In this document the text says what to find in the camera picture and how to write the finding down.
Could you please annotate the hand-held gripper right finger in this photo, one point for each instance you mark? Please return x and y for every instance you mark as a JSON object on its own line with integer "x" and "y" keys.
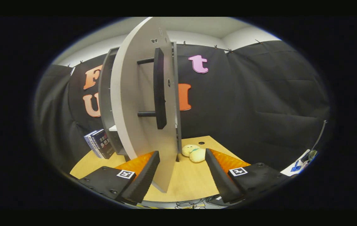
{"x": 221, "y": 175}

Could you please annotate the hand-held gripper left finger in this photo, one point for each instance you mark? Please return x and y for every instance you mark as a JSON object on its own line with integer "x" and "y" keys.
{"x": 144, "y": 179}

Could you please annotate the yellow plush toy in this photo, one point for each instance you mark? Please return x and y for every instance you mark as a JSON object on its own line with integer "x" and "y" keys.
{"x": 195, "y": 153}

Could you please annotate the white paper sheet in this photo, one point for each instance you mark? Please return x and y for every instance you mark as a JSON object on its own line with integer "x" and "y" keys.
{"x": 288, "y": 171}

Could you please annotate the black backdrop cloth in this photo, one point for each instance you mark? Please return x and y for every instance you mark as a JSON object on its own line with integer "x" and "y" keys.
{"x": 260, "y": 110}

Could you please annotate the grey cabinet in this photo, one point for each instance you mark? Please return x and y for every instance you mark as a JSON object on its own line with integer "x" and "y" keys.
{"x": 104, "y": 94}

